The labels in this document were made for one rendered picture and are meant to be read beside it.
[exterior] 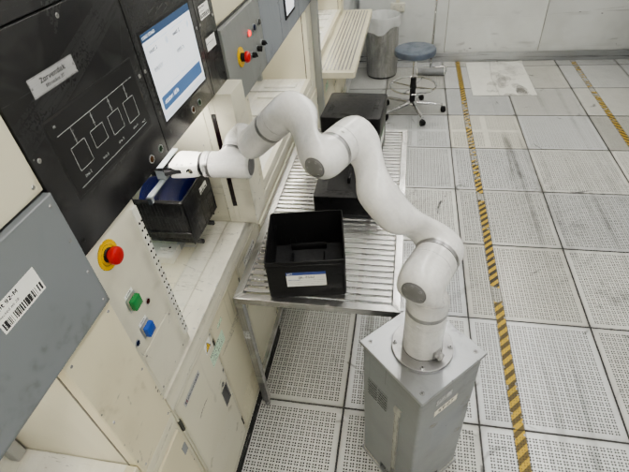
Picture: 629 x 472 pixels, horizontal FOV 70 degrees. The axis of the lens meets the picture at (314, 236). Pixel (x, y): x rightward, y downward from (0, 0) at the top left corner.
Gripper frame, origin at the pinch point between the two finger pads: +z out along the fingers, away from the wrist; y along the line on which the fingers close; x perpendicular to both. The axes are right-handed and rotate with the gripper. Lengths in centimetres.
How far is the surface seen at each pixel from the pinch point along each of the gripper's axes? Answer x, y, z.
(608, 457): -124, -16, -167
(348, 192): -37, 40, -56
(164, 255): -33.1, -9.3, 4.8
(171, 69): 33.4, -8.5, -18.6
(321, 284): -41, -10, -53
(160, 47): 39.8, -10.8, -18.7
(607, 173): -123, 198, -225
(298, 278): -38, -11, -45
